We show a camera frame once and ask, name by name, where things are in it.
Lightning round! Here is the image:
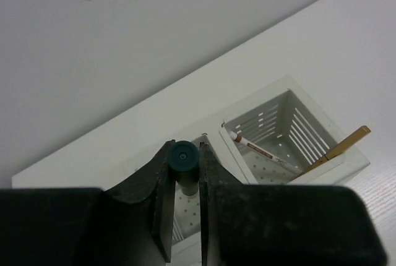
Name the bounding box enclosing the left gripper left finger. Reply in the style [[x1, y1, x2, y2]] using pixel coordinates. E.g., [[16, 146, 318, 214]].
[[103, 140, 176, 265]]

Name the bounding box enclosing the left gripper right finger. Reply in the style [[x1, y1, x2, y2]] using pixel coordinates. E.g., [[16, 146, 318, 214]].
[[199, 143, 248, 265]]

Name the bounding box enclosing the dark green gold makeup pen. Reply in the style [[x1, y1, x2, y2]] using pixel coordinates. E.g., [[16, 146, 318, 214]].
[[167, 140, 200, 197]]

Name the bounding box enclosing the gold slim makeup pen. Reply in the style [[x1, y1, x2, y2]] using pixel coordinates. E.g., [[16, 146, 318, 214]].
[[299, 125, 371, 176]]

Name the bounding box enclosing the white two-slot organizer box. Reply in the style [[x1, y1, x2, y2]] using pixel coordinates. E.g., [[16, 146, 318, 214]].
[[11, 74, 371, 266]]

